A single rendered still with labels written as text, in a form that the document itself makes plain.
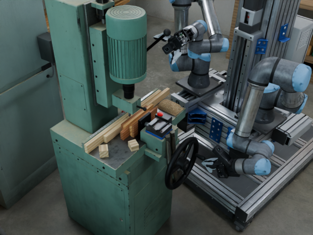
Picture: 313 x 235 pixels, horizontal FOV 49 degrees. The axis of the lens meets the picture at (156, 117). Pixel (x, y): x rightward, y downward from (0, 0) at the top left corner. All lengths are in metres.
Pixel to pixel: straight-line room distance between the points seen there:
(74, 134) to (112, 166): 0.42
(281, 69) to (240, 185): 1.17
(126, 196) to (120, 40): 0.81
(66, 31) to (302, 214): 2.04
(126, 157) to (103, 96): 0.34
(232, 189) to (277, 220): 0.41
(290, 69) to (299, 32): 0.74
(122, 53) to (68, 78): 0.42
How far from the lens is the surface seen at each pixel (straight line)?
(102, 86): 1.71
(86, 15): 1.59
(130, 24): 1.45
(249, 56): 2.09
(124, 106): 1.72
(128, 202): 1.86
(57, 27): 1.72
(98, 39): 1.60
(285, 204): 2.78
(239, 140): 1.70
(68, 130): 1.98
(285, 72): 1.56
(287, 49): 2.33
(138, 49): 1.51
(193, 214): 2.56
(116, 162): 1.61
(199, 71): 2.23
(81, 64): 1.69
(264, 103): 2.00
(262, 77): 1.59
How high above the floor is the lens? 2.04
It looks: 38 degrees down
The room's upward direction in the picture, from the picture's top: 2 degrees clockwise
